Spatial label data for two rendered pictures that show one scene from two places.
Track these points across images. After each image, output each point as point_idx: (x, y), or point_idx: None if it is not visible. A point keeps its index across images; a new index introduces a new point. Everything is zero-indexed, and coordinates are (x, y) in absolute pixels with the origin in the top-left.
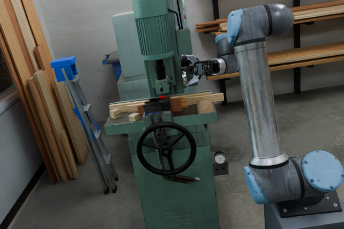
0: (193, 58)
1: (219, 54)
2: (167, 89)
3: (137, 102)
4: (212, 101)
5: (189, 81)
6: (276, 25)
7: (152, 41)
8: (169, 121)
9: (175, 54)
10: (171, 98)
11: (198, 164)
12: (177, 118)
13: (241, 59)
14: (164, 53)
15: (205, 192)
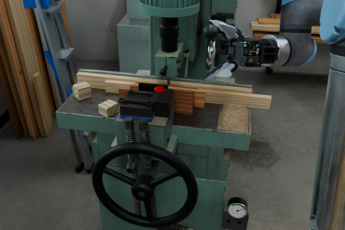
0: (231, 31)
1: (282, 29)
2: (173, 72)
3: (123, 79)
4: (249, 106)
5: (214, 71)
6: None
7: None
8: (161, 138)
9: (206, 7)
10: (176, 91)
11: (199, 204)
12: (179, 129)
13: (342, 91)
14: (179, 7)
15: None
